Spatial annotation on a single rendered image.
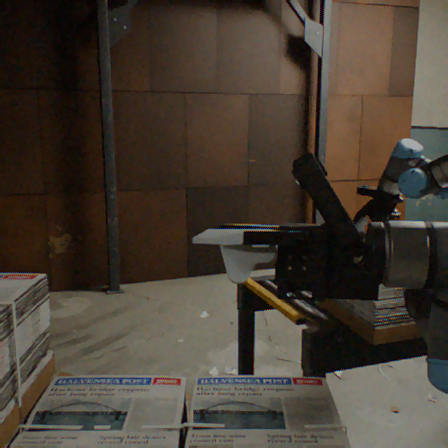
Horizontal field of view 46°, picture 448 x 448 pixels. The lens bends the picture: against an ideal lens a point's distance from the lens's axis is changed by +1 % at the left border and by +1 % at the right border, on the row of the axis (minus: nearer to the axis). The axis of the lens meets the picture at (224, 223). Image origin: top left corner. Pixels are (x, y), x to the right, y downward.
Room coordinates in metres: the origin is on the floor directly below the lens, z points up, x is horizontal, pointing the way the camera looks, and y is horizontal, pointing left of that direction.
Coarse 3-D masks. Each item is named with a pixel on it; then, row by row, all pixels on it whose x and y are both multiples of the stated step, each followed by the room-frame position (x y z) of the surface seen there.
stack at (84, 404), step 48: (48, 384) 1.02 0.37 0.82; (96, 384) 0.99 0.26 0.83; (144, 384) 1.00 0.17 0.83; (240, 384) 1.00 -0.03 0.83; (288, 384) 1.00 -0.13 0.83; (48, 432) 0.83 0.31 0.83; (96, 432) 0.83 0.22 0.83; (144, 432) 0.83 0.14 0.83; (192, 432) 0.83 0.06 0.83; (240, 432) 0.83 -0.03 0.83; (288, 432) 0.83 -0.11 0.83; (336, 432) 0.83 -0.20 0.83
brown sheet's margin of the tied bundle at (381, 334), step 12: (336, 312) 1.42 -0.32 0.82; (348, 312) 1.37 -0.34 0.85; (348, 324) 1.37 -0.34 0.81; (360, 324) 1.31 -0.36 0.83; (408, 324) 1.29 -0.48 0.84; (372, 336) 1.26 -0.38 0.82; (384, 336) 1.27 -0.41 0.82; (396, 336) 1.28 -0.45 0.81; (408, 336) 1.29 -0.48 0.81; (420, 336) 1.31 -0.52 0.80
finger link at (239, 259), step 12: (204, 240) 0.54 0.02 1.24; (216, 240) 0.54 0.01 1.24; (228, 240) 0.54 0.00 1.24; (240, 240) 0.54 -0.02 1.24; (228, 252) 0.54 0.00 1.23; (240, 252) 0.55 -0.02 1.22; (252, 252) 0.55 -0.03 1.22; (264, 252) 0.55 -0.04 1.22; (276, 252) 0.56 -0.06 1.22; (228, 264) 0.54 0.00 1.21; (240, 264) 0.54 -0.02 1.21; (252, 264) 0.55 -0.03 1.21; (228, 276) 0.54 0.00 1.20; (240, 276) 0.54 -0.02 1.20
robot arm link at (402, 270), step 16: (384, 224) 0.58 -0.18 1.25; (400, 224) 0.56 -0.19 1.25; (416, 224) 0.56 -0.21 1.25; (400, 240) 0.54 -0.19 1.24; (416, 240) 0.54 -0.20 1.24; (400, 256) 0.53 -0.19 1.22; (416, 256) 0.53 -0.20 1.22; (384, 272) 0.54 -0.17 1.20; (400, 272) 0.54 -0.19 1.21; (416, 272) 0.53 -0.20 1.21; (416, 288) 0.55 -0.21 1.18
